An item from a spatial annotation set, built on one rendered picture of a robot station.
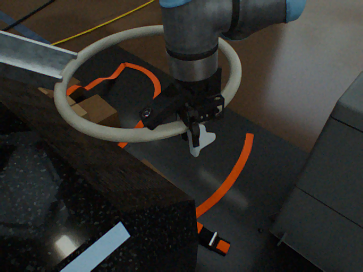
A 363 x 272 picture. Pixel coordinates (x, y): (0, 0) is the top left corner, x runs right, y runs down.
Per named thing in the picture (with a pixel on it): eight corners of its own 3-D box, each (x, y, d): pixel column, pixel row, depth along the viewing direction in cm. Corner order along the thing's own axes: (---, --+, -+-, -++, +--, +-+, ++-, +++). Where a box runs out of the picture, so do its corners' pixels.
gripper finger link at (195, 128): (203, 149, 60) (198, 113, 55) (196, 151, 59) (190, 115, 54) (193, 137, 64) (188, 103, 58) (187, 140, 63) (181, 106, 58)
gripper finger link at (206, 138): (219, 156, 65) (216, 122, 59) (196, 165, 63) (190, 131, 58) (213, 148, 67) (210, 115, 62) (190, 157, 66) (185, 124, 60)
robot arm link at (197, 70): (177, 67, 45) (156, 40, 51) (180, 91, 49) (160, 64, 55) (227, 51, 47) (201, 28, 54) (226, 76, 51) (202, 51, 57)
